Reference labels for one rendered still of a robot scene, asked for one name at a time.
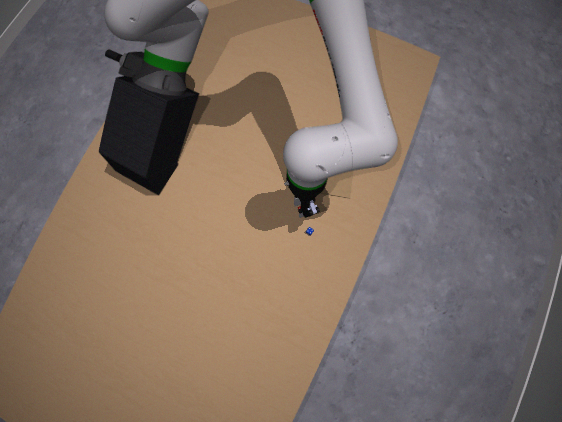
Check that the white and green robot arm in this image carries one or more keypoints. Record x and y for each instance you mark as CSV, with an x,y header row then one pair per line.
x,y
365,138

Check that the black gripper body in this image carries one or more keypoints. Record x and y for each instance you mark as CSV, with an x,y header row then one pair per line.
x,y
307,199

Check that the tan square mat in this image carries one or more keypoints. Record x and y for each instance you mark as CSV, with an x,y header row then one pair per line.
x,y
339,185

